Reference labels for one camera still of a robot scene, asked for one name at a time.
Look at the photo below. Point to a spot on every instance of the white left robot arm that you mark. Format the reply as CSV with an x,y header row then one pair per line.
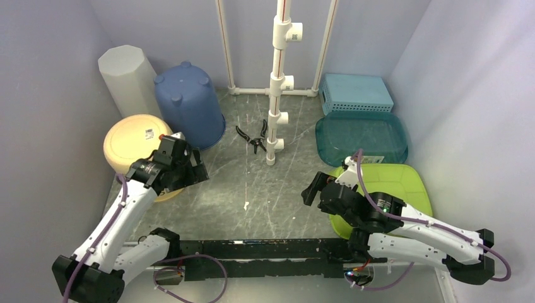
x,y
97,271

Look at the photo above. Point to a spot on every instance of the white PVC pipe frame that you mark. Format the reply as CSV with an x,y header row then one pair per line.
x,y
285,31

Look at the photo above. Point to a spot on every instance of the lime green plastic tub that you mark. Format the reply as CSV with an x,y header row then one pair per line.
x,y
399,180

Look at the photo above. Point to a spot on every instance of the blue bucket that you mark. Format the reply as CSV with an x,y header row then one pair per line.
x,y
189,104

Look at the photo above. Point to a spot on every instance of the light blue perforated basket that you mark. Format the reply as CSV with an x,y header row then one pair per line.
x,y
350,92

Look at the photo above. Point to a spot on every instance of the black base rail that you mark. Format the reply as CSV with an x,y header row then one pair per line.
x,y
254,258

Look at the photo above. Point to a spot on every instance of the beige plastic bucket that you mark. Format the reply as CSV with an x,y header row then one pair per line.
x,y
132,138

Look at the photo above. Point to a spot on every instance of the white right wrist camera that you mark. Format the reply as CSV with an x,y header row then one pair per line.
x,y
352,175

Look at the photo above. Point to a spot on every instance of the teal translucent plastic tub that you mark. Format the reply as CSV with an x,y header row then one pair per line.
x,y
381,135

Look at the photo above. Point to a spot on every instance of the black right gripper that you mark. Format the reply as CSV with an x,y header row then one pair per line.
x,y
308,194

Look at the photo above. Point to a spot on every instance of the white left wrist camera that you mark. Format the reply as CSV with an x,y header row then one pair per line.
x,y
172,137

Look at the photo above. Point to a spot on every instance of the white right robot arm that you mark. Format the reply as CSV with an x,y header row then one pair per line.
x,y
423,240

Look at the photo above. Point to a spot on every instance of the translucent white faceted bin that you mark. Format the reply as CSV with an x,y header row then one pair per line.
x,y
129,77

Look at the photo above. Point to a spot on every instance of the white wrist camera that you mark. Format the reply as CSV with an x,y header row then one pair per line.
x,y
172,137
352,175

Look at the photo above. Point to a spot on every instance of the black handled pliers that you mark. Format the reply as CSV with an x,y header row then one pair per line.
x,y
255,142

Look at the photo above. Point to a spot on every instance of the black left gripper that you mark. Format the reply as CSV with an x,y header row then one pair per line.
x,y
195,173

